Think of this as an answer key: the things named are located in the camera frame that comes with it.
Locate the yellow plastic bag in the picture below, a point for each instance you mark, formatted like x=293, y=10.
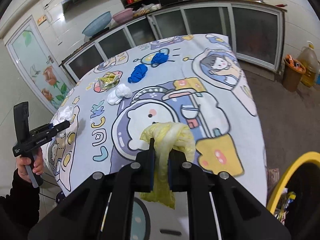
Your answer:
x=167, y=136

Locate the blue plastic basin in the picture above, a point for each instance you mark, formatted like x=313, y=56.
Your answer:
x=98, y=24

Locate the blue trash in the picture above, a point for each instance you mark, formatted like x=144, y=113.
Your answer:
x=159, y=58
x=138, y=73

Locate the cartoon printed tablecloth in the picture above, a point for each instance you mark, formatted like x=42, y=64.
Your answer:
x=201, y=85

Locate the yellow silver snack wrapper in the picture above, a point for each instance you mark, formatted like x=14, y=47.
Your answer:
x=109, y=80

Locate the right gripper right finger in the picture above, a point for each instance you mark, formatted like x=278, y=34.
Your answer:
x=178, y=168

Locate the large cooking oil jug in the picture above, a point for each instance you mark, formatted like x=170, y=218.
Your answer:
x=309, y=60

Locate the white tissue ball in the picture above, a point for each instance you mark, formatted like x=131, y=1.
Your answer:
x=119, y=93

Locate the yellow rimmed black trash bin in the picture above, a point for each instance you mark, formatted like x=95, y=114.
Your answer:
x=294, y=201

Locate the kitchen counter cabinet glass doors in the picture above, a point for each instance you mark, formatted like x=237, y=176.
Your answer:
x=255, y=32

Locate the person's left forearm black sleeve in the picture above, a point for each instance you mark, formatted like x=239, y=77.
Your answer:
x=19, y=209

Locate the brown waste basket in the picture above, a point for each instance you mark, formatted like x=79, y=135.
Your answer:
x=293, y=73

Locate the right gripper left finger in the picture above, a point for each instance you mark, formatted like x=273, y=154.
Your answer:
x=145, y=174

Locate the white crumpled paper at edge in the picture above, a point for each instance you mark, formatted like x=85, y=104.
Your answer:
x=64, y=114

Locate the pink plastic basin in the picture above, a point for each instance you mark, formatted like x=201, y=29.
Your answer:
x=123, y=16

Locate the white door with rose print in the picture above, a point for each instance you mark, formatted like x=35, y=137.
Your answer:
x=37, y=65

